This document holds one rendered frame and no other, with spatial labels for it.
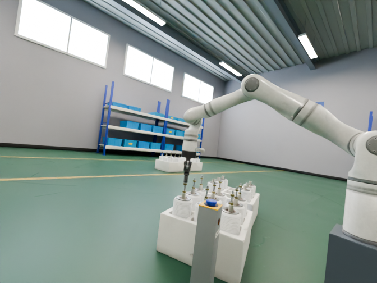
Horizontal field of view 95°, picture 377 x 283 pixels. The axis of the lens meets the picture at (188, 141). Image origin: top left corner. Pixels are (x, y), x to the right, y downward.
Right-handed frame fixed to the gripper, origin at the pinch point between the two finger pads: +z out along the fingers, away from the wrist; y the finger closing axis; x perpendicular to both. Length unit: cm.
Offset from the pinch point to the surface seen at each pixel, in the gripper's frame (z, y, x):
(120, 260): 35.0, 13.1, -23.5
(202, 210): 5.1, 26.2, 7.1
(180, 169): 30, -241, -11
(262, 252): 35, -6, 45
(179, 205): 12.2, 4.4, -1.7
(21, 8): -273, -285, -404
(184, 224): 18.7, 9.3, 1.6
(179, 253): 31.6, 9.0, 1.1
